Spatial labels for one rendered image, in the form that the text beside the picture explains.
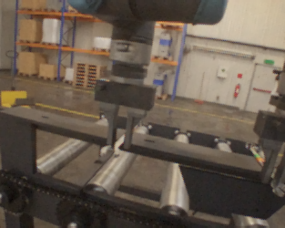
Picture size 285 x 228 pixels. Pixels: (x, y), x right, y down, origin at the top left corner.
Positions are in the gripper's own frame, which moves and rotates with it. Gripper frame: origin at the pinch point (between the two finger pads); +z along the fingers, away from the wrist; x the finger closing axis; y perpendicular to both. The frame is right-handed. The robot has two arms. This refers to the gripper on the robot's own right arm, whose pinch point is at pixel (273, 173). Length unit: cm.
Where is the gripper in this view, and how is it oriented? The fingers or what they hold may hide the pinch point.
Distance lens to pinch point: 52.3
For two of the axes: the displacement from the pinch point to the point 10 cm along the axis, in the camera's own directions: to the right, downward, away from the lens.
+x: 9.6, 1.9, -1.8
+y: -2.2, 2.1, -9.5
